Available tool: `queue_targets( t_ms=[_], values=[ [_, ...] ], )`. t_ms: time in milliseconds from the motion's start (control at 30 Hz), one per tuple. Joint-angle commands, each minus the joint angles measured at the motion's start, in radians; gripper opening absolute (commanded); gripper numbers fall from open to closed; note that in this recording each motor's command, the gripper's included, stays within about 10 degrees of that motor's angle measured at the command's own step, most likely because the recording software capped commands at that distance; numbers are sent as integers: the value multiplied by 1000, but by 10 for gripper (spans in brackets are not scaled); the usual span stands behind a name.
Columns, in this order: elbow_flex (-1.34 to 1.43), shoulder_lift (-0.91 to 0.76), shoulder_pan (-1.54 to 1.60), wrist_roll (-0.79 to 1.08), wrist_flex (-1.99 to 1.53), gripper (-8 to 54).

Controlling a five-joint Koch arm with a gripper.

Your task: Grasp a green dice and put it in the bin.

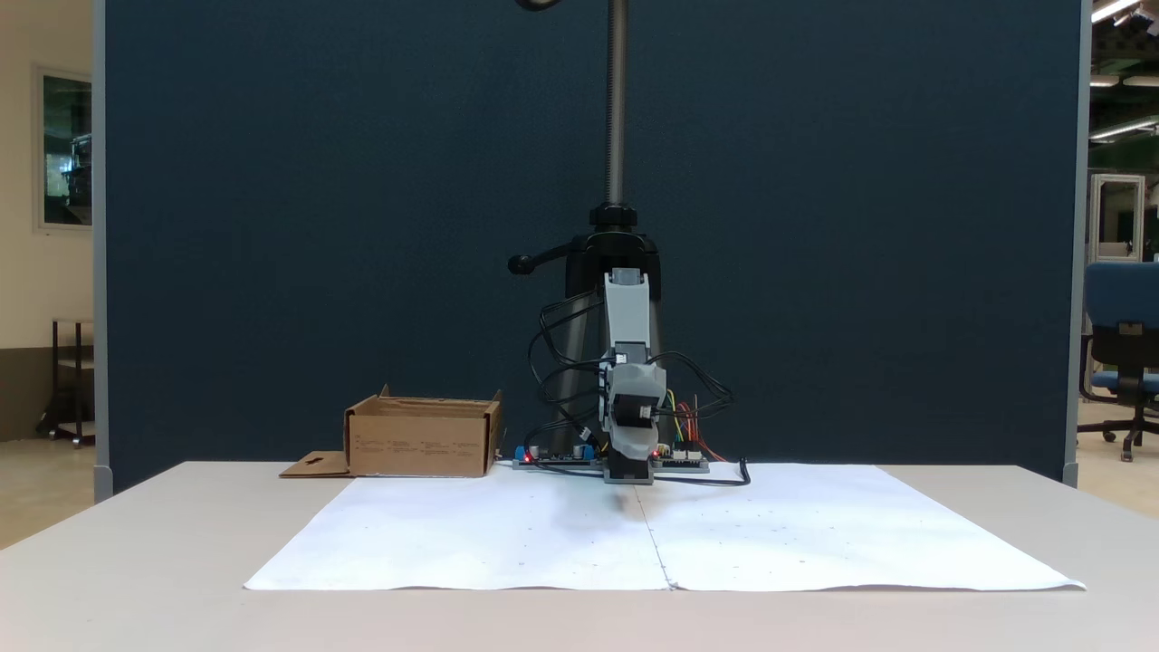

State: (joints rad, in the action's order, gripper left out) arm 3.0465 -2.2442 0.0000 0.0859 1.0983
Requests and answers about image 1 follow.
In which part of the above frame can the long black cable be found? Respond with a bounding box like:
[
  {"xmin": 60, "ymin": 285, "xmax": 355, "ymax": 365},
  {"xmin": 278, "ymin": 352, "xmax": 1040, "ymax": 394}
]
[{"xmin": 654, "ymin": 457, "xmax": 752, "ymax": 488}]

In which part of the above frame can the brown cardboard box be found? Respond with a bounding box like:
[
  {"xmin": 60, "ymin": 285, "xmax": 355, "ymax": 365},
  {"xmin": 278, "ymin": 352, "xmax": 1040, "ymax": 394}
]
[{"xmin": 279, "ymin": 385, "xmax": 504, "ymax": 479}]

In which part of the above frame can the white paper sheet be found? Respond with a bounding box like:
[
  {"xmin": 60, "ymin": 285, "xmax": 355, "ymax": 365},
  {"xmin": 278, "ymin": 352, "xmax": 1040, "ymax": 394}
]
[{"xmin": 243, "ymin": 464, "xmax": 1086, "ymax": 593}]

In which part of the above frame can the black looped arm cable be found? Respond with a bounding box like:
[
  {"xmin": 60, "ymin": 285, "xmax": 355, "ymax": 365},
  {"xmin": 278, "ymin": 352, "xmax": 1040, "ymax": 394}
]
[{"xmin": 528, "ymin": 292, "xmax": 609, "ymax": 474}]

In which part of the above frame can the blue office chair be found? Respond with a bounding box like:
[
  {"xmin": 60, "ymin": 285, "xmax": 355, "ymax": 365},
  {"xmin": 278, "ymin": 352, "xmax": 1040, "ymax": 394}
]
[{"xmin": 1078, "ymin": 263, "xmax": 1159, "ymax": 463}]

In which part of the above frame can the framed window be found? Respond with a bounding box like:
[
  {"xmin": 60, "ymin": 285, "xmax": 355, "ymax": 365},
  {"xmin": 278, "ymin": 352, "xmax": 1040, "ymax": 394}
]
[{"xmin": 34, "ymin": 63, "xmax": 93, "ymax": 233}]

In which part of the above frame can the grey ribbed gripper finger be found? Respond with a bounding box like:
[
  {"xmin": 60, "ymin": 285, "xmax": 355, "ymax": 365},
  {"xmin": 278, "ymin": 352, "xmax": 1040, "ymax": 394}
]
[{"xmin": 612, "ymin": 424, "xmax": 659, "ymax": 464}]

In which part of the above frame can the black looped wrist cable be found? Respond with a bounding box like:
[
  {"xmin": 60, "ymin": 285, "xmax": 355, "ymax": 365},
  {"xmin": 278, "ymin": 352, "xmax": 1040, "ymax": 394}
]
[{"xmin": 664, "ymin": 351, "xmax": 735, "ymax": 423}]

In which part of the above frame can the dark shelf cart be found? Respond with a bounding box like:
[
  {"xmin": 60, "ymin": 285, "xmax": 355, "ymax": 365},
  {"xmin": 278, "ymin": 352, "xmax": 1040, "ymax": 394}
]
[{"xmin": 36, "ymin": 317, "xmax": 96, "ymax": 447}]

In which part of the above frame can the black tripod with metal column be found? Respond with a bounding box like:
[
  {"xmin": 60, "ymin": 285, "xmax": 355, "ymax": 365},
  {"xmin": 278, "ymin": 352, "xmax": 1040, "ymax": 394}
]
[{"xmin": 507, "ymin": 0, "xmax": 666, "ymax": 454}]

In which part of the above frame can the blue circuit board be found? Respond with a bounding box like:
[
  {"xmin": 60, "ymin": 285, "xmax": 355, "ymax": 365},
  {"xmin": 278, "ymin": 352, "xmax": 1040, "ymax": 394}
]
[{"xmin": 512, "ymin": 442, "xmax": 604, "ymax": 470}]

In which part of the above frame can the circuit board with coloured wires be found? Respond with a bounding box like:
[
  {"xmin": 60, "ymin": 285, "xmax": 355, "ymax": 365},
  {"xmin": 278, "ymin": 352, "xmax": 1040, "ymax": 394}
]
[{"xmin": 654, "ymin": 389, "xmax": 727, "ymax": 474}]

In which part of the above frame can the dark blue partition panel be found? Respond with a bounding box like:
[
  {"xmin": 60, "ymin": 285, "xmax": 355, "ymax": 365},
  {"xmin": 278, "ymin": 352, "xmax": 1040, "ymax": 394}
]
[{"xmin": 93, "ymin": 0, "xmax": 1092, "ymax": 494}]

